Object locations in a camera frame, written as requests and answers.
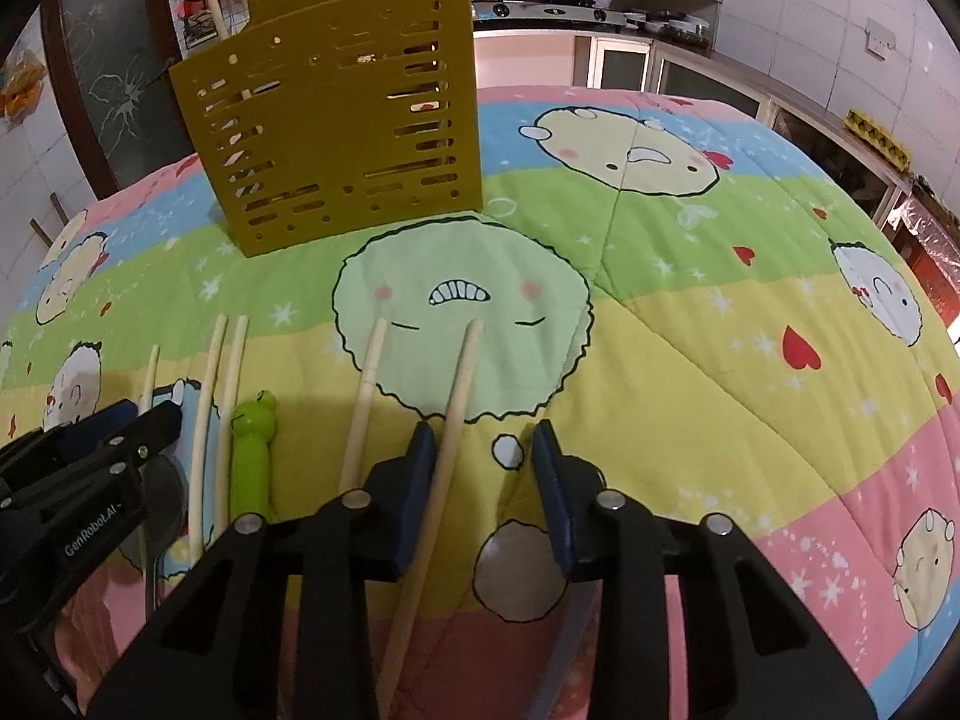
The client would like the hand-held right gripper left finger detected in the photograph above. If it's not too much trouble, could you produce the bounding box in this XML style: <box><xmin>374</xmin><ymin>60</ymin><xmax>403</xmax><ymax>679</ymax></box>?
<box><xmin>90</xmin><ymin>422</ymin><xmax>438</xmax><ymax>720</ymax></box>

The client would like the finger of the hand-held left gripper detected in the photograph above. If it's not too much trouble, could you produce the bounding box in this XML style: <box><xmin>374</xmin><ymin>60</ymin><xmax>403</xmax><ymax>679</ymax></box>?
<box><xmin>0</xmin><ymin>403</ymin><xmax>185</xmax><ymax>587</ymax></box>
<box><xmin>0</xmin><ymin>400</ymin><xmax>140</xmax><ymax>497</ymax></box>

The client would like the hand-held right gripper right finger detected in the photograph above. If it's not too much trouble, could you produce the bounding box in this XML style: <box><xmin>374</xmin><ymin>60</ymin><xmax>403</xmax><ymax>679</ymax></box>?
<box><xmin>531</xmin><ymin>420</ymin><xmax>878</xmax><ymax>720</ymax></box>

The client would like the green frog handle utensil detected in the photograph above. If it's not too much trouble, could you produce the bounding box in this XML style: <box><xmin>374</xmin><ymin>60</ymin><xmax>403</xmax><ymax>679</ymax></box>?
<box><xmin>229</xmin><ymin>388</ymin><xmax>281</xmax><ymax>523</ymax></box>

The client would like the yellow perforated utensil holder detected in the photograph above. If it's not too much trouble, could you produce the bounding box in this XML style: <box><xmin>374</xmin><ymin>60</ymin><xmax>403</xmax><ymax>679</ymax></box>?
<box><xmin>169</xmin><ymin>0</ymin><xmax>483</xmax><ymax>260</ymax></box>

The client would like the cartoon printed blanket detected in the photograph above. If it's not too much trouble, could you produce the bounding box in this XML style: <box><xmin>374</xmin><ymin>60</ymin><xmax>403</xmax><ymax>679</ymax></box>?
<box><xmin>0</xmin><ymin>82</ymin><xmax>960</xmax><ymax>720</ymax></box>

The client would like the orange plastic bag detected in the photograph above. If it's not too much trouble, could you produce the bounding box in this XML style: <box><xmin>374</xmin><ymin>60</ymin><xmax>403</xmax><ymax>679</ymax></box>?
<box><xmin>0</xmin><ymin>51</ymin><xmax>47</xmax><ymax>119</ymax></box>

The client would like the dark wooden glass door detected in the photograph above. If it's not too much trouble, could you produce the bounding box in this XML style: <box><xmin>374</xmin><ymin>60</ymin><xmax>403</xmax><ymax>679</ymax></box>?
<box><xmin>41</xmin><ymin>0</ymin><xmax>190</xmax><ymax>190</ymax></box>

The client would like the white kitchen cabinet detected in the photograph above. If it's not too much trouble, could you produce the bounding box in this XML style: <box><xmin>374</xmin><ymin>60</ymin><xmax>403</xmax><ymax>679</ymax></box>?
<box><xmin>574</xmin><ymin>31</ymin><xmax>767</xmax><ymax>118</ymax></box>

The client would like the clear red plastic bag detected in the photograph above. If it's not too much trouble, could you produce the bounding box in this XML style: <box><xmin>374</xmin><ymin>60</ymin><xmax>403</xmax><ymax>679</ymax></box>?
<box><xmin>891</xmin><ymin>195</ymin><xmax>960</xmax><ymax>331</ymax></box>

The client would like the gas stove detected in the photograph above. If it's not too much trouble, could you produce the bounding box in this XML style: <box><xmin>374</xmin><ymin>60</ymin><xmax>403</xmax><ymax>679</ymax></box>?
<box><xmin>472</xmin><ymin>0</ymin><xmax>628</xmax><ymax>26</ymax></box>

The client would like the yellow egg carton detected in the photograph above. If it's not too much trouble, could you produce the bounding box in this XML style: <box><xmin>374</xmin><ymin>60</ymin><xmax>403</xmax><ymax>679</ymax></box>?
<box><xmin>845</xmin><ymin>109</ymin><xmax>913</xmax><ymax>170</ymax></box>

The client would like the wire grid rack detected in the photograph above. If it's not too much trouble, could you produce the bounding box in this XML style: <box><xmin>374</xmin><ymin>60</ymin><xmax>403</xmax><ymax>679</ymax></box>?
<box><xmin>166</xmin><ymin>0</ymin><xmax>293</xmax><ymax>65</ymax></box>

